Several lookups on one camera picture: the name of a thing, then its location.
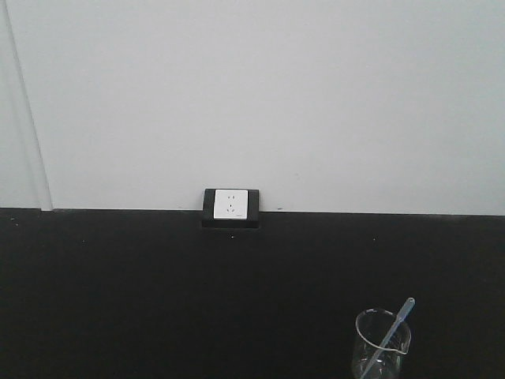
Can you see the clear plastic pipette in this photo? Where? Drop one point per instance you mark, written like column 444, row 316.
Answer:
column 388, row 335

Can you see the black socket mounting box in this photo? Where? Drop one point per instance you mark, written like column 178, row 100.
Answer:
column 253, row 215

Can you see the clear glass beaker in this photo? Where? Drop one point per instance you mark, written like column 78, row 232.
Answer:
column 380, row 347

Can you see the white wall power socket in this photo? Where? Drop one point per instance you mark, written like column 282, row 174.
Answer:
column 231, row 204

